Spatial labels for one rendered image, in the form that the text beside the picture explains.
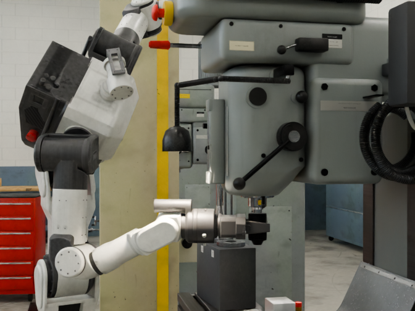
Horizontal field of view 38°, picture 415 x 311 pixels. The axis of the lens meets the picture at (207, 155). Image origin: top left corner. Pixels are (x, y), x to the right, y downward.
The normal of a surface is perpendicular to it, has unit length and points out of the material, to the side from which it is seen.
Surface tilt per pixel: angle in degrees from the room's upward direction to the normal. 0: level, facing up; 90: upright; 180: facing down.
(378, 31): 86
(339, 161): 90
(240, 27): 90
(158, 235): 101
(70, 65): 58
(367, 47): 90
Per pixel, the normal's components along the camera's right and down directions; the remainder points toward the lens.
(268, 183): 0.18, 0.54
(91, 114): 0.43, -0.54
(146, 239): -0.04, 0.19
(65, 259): -0.18, -0.06
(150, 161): 0.22, 0.00
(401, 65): -0.98, 0.00
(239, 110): -0.46, 0.00
